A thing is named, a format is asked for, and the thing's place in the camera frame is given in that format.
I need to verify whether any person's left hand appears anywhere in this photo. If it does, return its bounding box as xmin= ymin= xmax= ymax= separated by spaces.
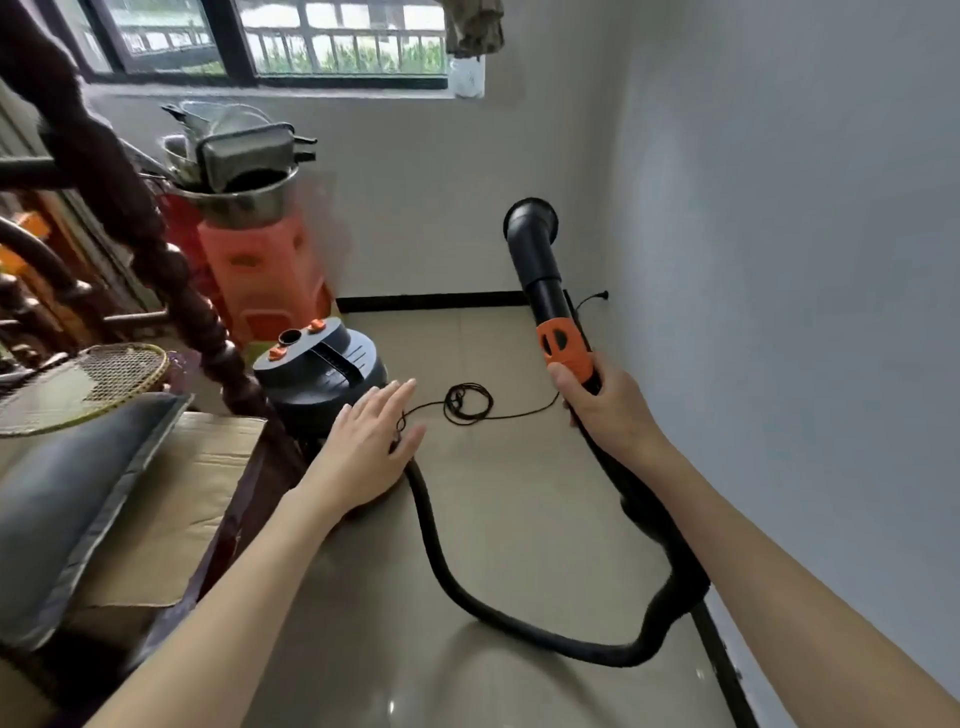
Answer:
xmin=296 ymin=378 xmax=427 ymax=519

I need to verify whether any person's right hand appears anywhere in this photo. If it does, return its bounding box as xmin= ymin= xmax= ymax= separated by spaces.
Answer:
xmin=547 ymin=352 xmax=673 ymax=470

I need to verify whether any grey vacuum cleaner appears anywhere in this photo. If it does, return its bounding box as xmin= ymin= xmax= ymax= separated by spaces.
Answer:
xmin=252 ymin=317 xmax=410 ymax=519

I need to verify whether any black power cord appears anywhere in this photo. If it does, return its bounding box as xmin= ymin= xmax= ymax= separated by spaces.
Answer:
xmin=389 ymin=290 xmax=610 ymax=451

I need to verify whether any black ribbed vacuum hose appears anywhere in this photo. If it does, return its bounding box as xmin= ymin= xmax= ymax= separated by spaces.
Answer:
xmin=389 ymin=197 xmax=712 ymax=669

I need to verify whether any person's right forearm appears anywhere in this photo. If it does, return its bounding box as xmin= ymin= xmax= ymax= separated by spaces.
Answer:
xmin=644 ymin=442 xmax=960 ymax=728

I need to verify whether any person's left forearm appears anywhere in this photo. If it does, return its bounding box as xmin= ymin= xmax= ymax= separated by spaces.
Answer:
xmin=86 ymin=487 xmax=339 ymax=728

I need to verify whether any black baseboard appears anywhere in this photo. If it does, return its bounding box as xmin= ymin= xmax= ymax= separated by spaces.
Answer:
xmin=335 ymin=290 xmax=759 ymax=728

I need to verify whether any orange plastic stool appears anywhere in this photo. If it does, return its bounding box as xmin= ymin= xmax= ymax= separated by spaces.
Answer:
xmin=196 ymin=209 xmax=335 ymax=346

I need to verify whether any flat cardboard sheet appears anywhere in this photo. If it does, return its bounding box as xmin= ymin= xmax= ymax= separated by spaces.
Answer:
xmin=63 ymin=410 xmax=268 ymax=609

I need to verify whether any steel basin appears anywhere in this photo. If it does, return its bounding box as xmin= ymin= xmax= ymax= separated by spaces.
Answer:
xmin=161 ymin=161 xmax=301 ymax=230

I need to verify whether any yellow badminton racket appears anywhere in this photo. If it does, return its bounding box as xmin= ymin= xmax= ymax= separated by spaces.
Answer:
xmin=0 ymin=342 xmax=170 ymax=439

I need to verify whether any grey cushion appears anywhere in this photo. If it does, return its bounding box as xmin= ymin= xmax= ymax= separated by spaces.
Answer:
xmin=0 ymin=392 xmax=193 ymax=654

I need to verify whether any rectangular metal tray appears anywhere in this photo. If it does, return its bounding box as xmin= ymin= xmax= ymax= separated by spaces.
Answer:
xmin=196 ymin=123 xmax=298 ymax=195

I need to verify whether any window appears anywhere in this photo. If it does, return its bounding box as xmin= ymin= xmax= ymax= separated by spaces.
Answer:
xmin=44 ymin=0 xmax=485 ymax=99

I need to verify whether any hanging grey cloth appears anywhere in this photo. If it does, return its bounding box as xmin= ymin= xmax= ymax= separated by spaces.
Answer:
xmin=438 ymin=0 xmax=505 ymax=58

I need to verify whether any aluminium pot black handle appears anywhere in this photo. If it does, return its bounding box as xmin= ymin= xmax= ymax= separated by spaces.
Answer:
xmin=161 ymin=101 xmax=320 ymax=151

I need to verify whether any red wooden bed frame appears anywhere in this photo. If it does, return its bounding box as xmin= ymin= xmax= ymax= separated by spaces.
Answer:
xmin=0 ymin=0 xmax=305 ymax=706

